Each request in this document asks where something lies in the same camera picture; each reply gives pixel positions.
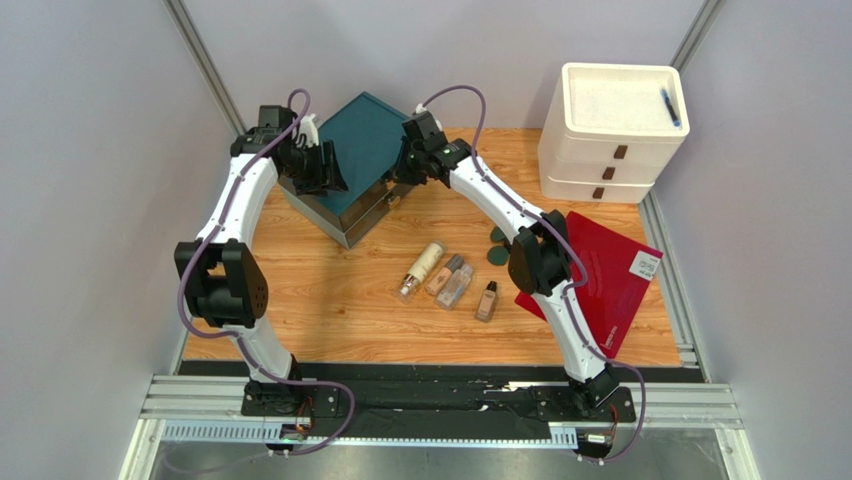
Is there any teal drawer organizer box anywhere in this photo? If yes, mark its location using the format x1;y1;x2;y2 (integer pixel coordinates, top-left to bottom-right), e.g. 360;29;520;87
282;92;414;250

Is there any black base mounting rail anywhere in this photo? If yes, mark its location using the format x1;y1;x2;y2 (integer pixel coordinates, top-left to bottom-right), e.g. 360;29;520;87
241;363;638;440

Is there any beige foundation bottle black cap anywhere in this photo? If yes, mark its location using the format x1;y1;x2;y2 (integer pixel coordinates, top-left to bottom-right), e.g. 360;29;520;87
474;281;498;322

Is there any green round compact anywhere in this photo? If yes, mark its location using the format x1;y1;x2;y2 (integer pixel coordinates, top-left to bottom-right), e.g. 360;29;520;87
489;227;507;243
486;245;510;266

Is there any clear glass foundation bottle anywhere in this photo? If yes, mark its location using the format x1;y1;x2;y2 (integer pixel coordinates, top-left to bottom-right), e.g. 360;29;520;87
435;263;474;310

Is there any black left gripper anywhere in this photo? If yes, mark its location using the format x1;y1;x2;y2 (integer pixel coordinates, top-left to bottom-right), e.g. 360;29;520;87
282;140;350;198

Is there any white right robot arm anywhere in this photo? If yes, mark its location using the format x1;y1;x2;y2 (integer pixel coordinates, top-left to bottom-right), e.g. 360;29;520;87
395;137;619;409

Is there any green round compact lower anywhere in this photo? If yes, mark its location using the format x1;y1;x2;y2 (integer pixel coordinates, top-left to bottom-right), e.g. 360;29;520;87
486;245;510;266

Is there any green round compact upper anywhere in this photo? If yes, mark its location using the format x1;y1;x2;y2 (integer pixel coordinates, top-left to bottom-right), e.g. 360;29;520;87
489;227;507;243

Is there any beige tube grey cap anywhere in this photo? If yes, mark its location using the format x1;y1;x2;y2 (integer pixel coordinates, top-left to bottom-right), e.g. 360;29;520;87
426;254;464;296

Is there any white three-drawer cabinet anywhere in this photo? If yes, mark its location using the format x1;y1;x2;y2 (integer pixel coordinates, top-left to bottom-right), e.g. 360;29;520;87
537;62;690;204

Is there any cream white pump bottle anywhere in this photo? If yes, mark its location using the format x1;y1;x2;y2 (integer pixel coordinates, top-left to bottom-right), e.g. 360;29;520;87
398;240;446;302

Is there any blue pen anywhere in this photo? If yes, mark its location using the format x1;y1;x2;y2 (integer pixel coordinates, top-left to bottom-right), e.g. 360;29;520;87
660;88;682;128

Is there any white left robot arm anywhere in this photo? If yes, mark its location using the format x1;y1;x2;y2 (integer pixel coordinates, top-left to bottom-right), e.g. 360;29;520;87
174;133;326;406

